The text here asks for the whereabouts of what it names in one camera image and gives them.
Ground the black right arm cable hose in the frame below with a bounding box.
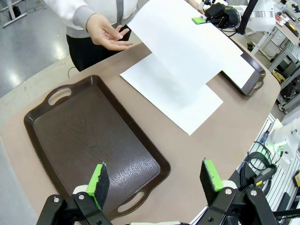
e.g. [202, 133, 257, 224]
[238, 0, 258, 35]

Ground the white A4 paper stack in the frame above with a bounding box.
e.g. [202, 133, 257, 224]
[119, 52, 224, 136]

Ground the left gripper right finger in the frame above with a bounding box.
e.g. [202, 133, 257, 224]
[199, 159, 278, 225]

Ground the person in white grey hoodie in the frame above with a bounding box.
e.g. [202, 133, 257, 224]
[66, 0, 139, 72]

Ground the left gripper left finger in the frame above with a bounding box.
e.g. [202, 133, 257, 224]
[36, 163, 111, 225]

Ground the brown plastic serving tray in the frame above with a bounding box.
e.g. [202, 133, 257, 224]
[23, 75, 172, 221]
[220, 53, 267, 98]

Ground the person's right forearm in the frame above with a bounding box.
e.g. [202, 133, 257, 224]
[43, 0, 98, 38]

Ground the black cable bundle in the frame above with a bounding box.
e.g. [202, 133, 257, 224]
[241, 151, 278, 195]

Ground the person's right hand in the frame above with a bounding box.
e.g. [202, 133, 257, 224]
[86, 12, 135, 51]

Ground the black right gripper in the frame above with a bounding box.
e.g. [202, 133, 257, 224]
[191, 2, 240, 30]

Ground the white cabinet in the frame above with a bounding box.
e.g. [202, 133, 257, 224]
[256, 23, 293, 62]

